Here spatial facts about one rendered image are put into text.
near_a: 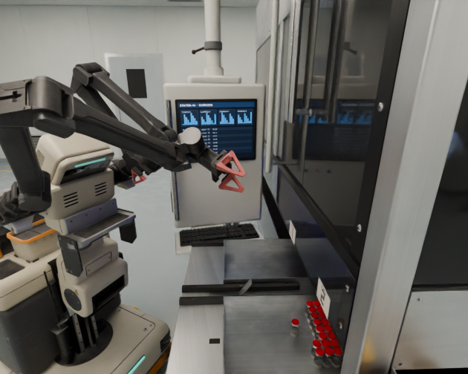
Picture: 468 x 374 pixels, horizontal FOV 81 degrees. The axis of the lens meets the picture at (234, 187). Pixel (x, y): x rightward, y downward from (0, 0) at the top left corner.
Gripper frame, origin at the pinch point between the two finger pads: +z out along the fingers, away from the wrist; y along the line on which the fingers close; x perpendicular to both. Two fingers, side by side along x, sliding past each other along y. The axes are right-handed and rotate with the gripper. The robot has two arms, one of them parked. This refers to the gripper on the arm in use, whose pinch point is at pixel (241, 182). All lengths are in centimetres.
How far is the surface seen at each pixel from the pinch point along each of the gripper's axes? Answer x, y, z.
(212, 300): -29.3, -22.4, 12.5
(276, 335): -24.9, -15.6, 32.8
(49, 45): 120, -262, -554
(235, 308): -26.5, -22.2, 19.3
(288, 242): 10, -45, 20
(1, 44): 62, -260, -622
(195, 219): -3, -70, -28
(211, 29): 57, -6, -63
